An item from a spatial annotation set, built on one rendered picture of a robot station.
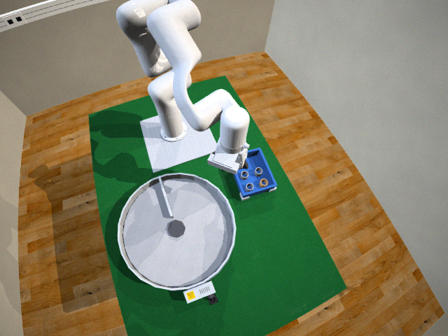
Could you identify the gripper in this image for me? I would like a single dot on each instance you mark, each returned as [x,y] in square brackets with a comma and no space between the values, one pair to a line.
[240,158]

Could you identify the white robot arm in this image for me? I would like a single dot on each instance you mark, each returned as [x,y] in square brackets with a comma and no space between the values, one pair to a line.
[161,26]

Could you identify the blue crate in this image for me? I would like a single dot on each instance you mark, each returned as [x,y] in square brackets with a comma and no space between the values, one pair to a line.
[255,158]

